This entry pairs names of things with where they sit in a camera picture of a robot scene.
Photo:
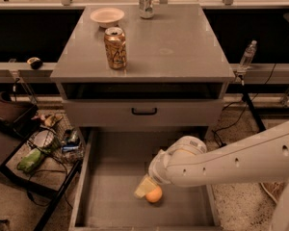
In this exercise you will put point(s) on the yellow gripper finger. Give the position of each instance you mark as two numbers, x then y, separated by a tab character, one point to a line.
146	185

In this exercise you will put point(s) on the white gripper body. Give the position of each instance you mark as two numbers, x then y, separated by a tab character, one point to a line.
158	169

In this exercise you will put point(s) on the orange fruit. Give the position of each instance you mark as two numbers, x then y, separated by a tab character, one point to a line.
155	195

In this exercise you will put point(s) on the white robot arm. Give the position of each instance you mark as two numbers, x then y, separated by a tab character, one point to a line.
262	158

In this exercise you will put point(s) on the open bottom grey drawer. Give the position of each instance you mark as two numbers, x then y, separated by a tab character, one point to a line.
114	164

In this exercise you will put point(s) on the grey drawer cabinet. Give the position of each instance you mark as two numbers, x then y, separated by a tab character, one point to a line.
172	56

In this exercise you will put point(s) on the clear plastic water bottle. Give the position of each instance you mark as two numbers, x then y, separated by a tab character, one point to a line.
248	56

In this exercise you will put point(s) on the black side table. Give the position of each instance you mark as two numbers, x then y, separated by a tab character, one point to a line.
37	171

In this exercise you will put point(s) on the gold soda can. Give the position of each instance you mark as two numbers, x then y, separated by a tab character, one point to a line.
115	46

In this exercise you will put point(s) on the green chip bag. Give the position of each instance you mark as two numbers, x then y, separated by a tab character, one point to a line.
32	160

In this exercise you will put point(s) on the white green soda can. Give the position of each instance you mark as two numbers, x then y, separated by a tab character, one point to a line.
146	9

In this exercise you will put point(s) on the white bowl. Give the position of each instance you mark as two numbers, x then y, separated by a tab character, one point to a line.
107	17

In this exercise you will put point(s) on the dark brown bag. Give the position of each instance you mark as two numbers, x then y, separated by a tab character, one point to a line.
12	112

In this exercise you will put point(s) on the closed grey drawer black handle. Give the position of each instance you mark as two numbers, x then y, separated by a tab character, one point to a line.
141	114

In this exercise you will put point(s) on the wire basket with snacks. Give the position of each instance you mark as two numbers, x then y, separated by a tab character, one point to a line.
57	137

